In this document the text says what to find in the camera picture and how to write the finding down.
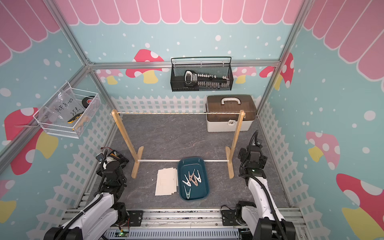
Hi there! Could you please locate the white wire wall basket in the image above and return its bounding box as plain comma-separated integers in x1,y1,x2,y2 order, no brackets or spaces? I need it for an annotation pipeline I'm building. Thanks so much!
33,82,102,139

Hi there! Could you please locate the white postcard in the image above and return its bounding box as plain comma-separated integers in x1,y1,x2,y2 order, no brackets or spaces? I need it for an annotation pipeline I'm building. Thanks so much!
158,168,178,194
173,168,179,187
154,170,175,197

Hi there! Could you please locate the white clothespin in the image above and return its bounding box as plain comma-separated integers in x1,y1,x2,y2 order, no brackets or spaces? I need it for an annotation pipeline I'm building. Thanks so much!
195,170,202,183
182,175,192,187

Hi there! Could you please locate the pink clothespin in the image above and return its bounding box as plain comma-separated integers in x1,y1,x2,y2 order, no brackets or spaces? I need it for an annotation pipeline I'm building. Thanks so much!
192,176,199,187
188,170,195,183

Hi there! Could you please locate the black tape roll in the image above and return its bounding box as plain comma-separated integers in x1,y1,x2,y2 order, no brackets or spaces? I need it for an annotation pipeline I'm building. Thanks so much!
82,96,95,109

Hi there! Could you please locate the green clothespin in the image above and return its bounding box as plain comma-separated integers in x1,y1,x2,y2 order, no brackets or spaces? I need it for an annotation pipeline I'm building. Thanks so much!
182,184,192,200

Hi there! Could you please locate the black mesh wall basket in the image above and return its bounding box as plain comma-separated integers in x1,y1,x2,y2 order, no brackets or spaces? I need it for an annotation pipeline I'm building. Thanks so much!
170,57,234,92

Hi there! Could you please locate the brown lid storage box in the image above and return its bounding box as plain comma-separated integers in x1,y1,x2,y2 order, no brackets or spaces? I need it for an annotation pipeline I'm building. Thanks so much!
206,95,257,133

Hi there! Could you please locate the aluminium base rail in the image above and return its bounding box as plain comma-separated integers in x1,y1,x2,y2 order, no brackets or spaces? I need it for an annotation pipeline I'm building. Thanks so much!
56,207,301,240

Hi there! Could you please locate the wooden drying rack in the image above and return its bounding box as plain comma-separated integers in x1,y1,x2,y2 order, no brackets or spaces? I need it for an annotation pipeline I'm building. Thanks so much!
111,109,246,179

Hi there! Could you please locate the teal plastic tray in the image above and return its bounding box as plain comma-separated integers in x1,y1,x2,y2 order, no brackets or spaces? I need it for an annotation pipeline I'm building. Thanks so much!
178,157,210,201

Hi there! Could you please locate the black socket tool set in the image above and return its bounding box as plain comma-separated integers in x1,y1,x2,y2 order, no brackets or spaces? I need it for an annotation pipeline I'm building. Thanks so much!
184,71,231,89

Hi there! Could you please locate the clear plastic bag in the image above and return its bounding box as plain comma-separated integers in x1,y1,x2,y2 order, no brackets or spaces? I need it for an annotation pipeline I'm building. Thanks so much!
49,90,84,122

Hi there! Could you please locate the black yellow small device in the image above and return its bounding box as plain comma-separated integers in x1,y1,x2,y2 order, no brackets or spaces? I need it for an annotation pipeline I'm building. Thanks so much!
108,150,120,161

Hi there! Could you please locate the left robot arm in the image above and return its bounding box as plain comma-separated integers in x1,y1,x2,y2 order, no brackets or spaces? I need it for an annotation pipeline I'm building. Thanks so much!
44,147,129,240

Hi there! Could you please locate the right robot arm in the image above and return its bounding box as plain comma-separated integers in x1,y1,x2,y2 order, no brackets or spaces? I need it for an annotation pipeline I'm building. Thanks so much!
220,131,297,240

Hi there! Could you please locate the yellow black utility knife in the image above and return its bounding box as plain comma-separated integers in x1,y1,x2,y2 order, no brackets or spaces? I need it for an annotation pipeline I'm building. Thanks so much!
67,113,83,124

